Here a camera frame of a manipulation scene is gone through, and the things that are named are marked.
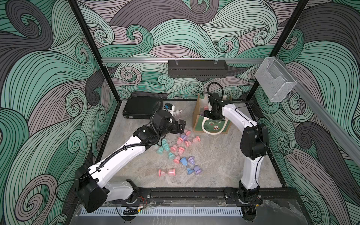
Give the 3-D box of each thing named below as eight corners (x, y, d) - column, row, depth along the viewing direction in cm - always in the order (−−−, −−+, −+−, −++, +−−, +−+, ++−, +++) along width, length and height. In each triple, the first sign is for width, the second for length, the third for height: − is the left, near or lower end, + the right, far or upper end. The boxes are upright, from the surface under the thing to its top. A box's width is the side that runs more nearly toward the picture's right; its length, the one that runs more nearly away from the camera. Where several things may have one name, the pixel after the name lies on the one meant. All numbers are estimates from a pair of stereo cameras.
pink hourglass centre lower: (172, 162, 87) (172, 160, 85) (179, 147, 93) (179, 146, 91) (178, 164, 86) (178, 163, 84) (184, 149, 92) (184, 148, 90)
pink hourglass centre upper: (176, 143, 95) (176, 141, 93) (178, 139, 98) (178, 136, 95) (189, 148, 93) (189, 146, 91) (191, 144, 95) (191, 141, 93)
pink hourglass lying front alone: (158, 176, 82) (157, 174, 79) (159, 170, 84) (158, 168, 81) (175, 176, 82) (175, 174, 79) (175, 170, 84) (175, 168, 81)
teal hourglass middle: (158, 156, 89) (158, 154, 87) (155, 149, 92) (155, 148, 90) (170, 149, 92) (170, 148, 90) (167, 143, 95) (166, 142, 93)
